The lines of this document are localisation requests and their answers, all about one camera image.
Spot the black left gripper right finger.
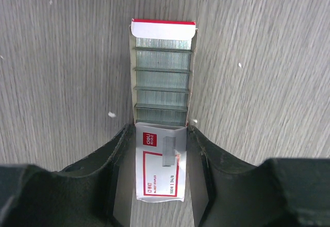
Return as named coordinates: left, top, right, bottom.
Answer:
left=187, top=126, right=329, bottom=226

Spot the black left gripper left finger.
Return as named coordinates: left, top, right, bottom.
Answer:
left=1, top=124, right=134, bottom=226

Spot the red white staple box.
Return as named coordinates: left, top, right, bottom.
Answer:
left=129, top=18, right=198, bottom=203

